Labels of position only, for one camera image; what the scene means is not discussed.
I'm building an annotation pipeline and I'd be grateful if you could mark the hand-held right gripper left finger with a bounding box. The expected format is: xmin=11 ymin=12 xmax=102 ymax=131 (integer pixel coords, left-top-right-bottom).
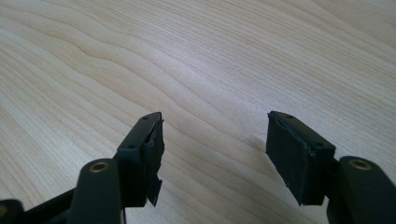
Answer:
xmin=115 ymin=111 xmax=165 ymax=209

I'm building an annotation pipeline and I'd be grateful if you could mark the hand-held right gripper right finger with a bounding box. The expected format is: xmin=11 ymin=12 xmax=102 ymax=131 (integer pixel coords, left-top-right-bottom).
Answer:
xmin=265 ymin=110 xmax=337 ymax=207

